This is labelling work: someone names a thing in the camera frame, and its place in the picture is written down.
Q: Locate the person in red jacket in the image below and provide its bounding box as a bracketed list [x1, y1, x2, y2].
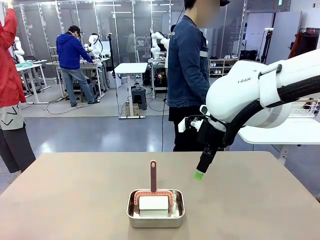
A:
[0, 0, 37, 175]

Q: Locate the black tripod light stand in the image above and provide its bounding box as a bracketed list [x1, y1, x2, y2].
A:
[259, 27, 275, 64]

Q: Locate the wooden shoe shelf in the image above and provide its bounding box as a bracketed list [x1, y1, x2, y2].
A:
[208, 54, 240, 77]

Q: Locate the rectangular stainless steel tray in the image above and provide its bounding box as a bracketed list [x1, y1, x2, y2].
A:
[126, 188, 186, 229]

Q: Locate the person in blue hoodie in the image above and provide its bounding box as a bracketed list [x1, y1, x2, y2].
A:
[55, 24, 100, 108]

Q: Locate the white standing desk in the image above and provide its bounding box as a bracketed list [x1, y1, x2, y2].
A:
[114, 62, 149, 120]

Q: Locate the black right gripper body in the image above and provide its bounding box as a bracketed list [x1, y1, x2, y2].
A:
[196, 114, 228, 149]

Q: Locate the white table with green cloth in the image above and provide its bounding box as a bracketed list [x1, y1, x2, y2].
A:
[14, 59, 52, 105]

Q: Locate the person in denim jacket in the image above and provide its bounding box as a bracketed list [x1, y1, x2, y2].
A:
[166, 0, 231, 153]

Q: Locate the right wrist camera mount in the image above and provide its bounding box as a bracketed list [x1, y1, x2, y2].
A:
[177, 114, 205, 133]

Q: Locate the lint roller with maroon handle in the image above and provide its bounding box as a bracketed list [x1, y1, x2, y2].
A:
[131, 159, 174, 218]

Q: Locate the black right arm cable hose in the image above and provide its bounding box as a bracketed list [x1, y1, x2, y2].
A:
[222, 74, 320, 148]

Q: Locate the clothes rack with garments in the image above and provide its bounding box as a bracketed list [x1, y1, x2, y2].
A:
[286, 27, 320, 60]

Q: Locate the white side table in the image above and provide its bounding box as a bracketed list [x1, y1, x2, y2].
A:
[237, 116, 320, 166]

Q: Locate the black hanging cable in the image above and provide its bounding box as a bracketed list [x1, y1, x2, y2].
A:
[160, 0, 191, 152]

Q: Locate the black bags pile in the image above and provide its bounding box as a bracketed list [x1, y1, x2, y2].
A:
[239, 49, 259, 62]

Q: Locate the white wire dish rack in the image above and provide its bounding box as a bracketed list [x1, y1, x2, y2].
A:
[287, 96, 320, 119]

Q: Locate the cardboard box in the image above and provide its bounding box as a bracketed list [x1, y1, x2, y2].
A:
[124, 102, 140, 117]

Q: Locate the background workbench with equipment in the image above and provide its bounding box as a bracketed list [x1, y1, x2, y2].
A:
[45, 56, 111, 101]

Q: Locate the dark grey step stool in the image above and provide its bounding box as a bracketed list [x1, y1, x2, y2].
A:
[130, 84, 148, 111]

